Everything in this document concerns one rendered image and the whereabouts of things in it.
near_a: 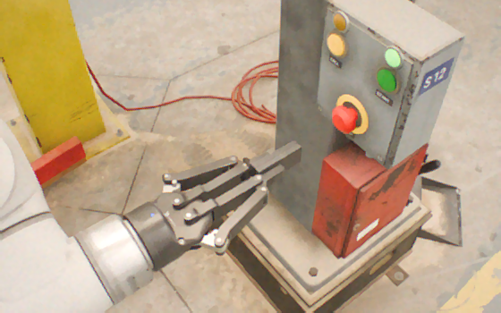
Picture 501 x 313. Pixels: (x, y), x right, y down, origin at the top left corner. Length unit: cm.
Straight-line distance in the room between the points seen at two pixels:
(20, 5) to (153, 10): 125
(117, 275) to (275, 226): 90
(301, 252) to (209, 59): 127
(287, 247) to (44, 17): 104
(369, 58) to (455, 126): 160
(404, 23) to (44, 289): 51
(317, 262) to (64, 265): 91
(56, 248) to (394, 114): 43
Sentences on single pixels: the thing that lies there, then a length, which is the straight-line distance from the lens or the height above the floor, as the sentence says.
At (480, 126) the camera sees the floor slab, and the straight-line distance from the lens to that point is 227.
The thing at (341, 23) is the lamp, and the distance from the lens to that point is 65.
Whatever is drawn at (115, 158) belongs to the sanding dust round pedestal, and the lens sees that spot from 200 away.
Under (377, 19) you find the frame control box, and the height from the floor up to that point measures 112.
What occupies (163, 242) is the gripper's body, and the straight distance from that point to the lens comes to 55.
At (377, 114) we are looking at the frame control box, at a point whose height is 101.
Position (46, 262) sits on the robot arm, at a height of 103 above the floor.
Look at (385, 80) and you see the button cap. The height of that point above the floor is 107.
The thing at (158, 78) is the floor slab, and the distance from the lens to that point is 231.
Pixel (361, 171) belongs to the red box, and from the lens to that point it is 112.
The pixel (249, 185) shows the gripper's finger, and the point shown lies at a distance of 60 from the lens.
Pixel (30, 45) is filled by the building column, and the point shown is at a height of 54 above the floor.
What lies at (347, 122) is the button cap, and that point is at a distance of 69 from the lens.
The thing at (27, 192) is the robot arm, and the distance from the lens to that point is 55.
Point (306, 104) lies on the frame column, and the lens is 112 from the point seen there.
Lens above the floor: 146
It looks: 49 degrees down
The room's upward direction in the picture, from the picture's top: straight up
